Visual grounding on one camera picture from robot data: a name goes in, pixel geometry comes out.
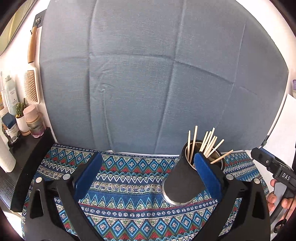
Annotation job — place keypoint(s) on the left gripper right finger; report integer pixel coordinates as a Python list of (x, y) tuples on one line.
[(221, 189)]

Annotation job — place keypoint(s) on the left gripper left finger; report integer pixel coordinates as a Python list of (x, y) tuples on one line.
[(75, 188)]

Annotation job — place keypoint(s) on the wooden chopstick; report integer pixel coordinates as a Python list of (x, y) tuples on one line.
[(221, 157), (208, 146), (209, 140), (218, 145), (193, 144), (204, 140), (188, 146)]

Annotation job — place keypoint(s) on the person's right hand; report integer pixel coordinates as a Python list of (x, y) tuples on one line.
[(288, 204)]

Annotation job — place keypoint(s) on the wooden chopstick in cup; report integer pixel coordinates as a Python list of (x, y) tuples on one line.
[(204, 140), (188, 146), (193, 144)]

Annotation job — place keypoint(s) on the black utensil holder cup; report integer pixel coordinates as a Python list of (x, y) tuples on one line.
[(183, 183)]

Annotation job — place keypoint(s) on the blue patterned tablecloth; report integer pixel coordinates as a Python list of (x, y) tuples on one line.
[(125, 201)]

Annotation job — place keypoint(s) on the white paper towel roll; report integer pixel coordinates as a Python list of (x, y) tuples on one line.
[(7, 161)]

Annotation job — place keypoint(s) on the white backdrop stand pole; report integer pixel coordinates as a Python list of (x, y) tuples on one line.
[(288, 90)]

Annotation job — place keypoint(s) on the pink lidded jar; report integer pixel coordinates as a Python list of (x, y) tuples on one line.
[(34, 121)]

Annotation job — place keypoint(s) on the blue capped jar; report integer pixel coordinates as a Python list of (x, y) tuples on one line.
[(10, 122)]

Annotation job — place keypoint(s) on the small cactus white pot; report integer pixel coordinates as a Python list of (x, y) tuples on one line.
[(20, 119)]

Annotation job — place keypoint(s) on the white lotion bottle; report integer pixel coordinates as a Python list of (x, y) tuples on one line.
[(11, 94)]

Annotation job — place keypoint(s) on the wooden hairbrush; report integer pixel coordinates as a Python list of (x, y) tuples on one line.
[(31, 85)]

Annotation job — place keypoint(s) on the blue-grey fabric backdrop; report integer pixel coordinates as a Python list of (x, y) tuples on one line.
[(136, 76)]

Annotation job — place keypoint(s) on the oval wall mirror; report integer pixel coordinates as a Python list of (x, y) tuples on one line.
[(13, 13)]

